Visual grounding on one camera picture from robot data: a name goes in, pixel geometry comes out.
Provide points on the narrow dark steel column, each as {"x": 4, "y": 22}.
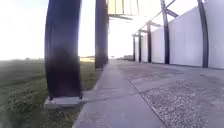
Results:
{"x": 101, "y": 33}

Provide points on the grey concrete path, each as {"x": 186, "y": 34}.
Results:
{"x": 116, "y": 110}

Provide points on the wide dark steel column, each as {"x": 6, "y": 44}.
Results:
{"x": 63, "y": 50}

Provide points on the overhead platform structure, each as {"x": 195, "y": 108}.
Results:
{"x": 115, "y": 6}

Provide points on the concrete column footing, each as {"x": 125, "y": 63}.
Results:
{"x": 65, "y": 101}

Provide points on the pebbled concrete pavement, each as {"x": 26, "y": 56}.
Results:
{"x": 180, "y": 103}

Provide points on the green grass field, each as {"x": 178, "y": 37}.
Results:
{"x": 20, "y": 90}

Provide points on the white wall with dark posts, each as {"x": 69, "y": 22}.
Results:
{"x": 185, "y": 40}

